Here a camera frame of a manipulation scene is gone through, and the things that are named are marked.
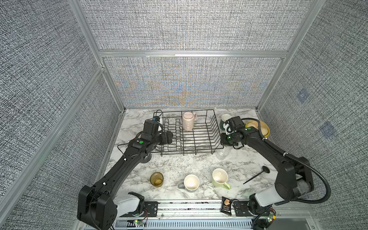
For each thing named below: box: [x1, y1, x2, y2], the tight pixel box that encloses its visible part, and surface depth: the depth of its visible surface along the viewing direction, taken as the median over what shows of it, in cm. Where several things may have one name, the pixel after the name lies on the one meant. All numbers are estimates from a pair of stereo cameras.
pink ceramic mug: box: [182, 111, 197, 131], surface depth 99 cm
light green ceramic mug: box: [211, 168, 231, 190], surface depth 79 cm
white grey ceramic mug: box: [178, 173, 200, 192], surface depth 77 cm
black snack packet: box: [219, 195, 232, 217], surface depth 75 cm
